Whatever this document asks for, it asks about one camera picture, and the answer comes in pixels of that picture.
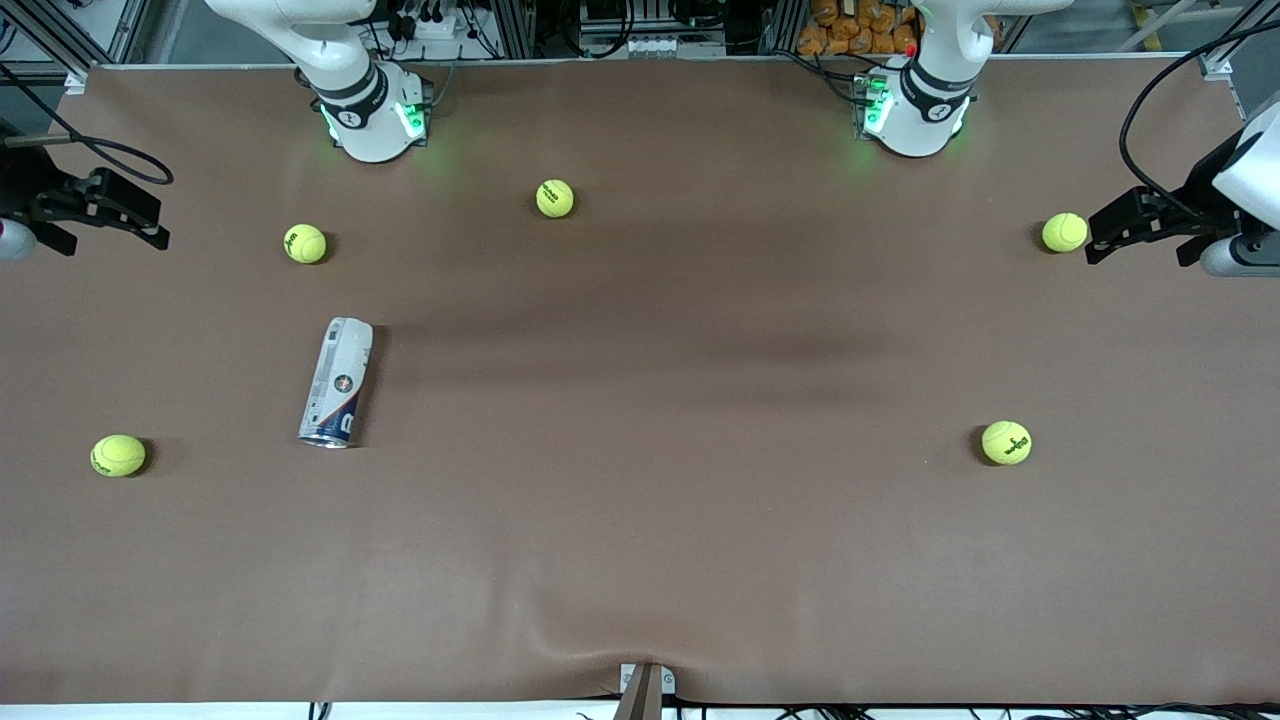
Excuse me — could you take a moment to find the white blue tennis ball can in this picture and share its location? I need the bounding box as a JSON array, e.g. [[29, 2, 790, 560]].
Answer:
[[298, 317, 375, 449]]

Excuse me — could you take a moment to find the orange packaged goods pile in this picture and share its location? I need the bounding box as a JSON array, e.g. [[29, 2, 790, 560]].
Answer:
[[797, 0, 921, 57]]

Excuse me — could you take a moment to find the white power strip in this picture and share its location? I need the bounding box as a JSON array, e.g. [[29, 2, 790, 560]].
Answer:
[[385, 5, 481, 61]]

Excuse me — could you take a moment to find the brown table mat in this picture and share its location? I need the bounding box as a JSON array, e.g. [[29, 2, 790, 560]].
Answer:
[[0, 55, 1280, 706]]

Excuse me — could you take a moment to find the grey camera pole bracket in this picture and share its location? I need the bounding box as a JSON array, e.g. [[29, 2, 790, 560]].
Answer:
[[618, 662, 678, 720]]

